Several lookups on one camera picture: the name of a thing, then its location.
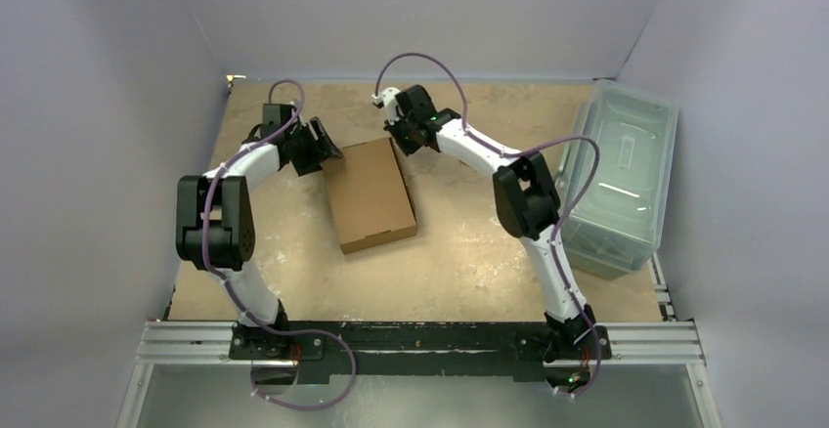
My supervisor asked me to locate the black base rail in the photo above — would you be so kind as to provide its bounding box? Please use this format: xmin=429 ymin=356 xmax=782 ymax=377
xmin=229 ymin=321 xmax=613 ymax=388

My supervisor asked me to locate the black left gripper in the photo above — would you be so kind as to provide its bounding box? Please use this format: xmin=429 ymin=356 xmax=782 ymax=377
xmin=285 ymin=118 xmax=341 ymax=176

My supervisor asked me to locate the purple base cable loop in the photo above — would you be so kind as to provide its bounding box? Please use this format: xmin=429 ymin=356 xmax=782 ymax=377
xmin=249 ymin=330 xmax=358 ymax=413

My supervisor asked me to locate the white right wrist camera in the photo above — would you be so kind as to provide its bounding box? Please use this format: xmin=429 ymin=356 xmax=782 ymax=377
xmin=372 ymin=87 xmax=401 ymax=124

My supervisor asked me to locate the clear plastic storage bin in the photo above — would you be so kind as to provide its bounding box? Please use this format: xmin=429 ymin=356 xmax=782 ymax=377
xmin=556 ymin=80 xmax=679 ymax=280

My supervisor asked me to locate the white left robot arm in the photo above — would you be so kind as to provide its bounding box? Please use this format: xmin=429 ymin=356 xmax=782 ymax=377
xmin=175 ymin=103 xmax=342 ymax=359

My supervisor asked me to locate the brown cardboard box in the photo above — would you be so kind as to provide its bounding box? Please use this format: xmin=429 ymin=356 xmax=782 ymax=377
xmin=323 ymin=138 xmax=418 ymax=254

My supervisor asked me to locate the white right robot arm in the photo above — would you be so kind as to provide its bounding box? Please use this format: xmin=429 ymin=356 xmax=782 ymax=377
xmin=372 ymin=85 xmax=600 ymax=357

